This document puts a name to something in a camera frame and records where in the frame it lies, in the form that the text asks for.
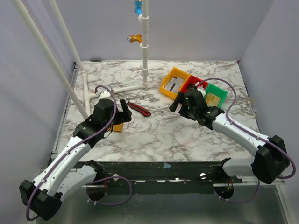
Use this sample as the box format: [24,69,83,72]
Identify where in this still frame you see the gold cards in green bin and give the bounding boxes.
[205,92,221,108]

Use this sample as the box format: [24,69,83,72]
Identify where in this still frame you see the black mounting rail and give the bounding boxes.
[75,160,242,195]

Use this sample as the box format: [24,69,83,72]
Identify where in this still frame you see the red black utility knife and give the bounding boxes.
[127,102,151,117]

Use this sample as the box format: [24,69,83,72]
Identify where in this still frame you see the red plastic bin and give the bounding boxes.
[176,75,202,96]

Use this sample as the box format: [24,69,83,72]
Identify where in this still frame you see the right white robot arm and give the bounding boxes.
[169,89,290,184]

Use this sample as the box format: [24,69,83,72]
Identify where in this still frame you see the yellow plastic bin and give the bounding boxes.
[159,67,190,99]

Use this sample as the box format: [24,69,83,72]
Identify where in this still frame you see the orange camera on pole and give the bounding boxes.
[127,34,142,44]

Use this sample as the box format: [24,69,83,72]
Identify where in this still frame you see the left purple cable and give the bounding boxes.
[25,85,133,221]

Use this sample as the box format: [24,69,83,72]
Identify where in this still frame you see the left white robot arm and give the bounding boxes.
[19,99,132,221]

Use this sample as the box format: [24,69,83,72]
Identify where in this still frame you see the green plastic bin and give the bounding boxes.
[204,84,228,109]

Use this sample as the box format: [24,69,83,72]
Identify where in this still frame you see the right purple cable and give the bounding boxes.
[186,78,295,203]

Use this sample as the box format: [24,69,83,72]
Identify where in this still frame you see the cards in yellow bin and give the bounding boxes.
[165,77,185,94]

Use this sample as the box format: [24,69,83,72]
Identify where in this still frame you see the purple cable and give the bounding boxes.
[186,78,295,203]
[25,85,133,221]

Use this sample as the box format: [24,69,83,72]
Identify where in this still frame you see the mustard yellow card holder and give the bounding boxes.
[112,123,123,132]

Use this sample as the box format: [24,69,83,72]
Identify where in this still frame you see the white PVC pipe frame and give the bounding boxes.
[12,0,150,119]

